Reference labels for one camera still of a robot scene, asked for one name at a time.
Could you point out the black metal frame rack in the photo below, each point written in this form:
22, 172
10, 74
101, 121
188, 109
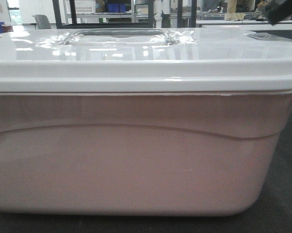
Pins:
92, 14

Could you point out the grey office chair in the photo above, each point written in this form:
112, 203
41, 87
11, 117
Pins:
42, 22

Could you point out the white lidded storage bin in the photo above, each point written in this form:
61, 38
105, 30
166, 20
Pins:
146, 122

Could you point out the white background table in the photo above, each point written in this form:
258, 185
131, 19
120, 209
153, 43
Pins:
200, 23

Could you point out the blue bins on far shelf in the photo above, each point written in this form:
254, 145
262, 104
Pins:
116, 8

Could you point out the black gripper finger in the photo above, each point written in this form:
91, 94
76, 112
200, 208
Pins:
277, 10

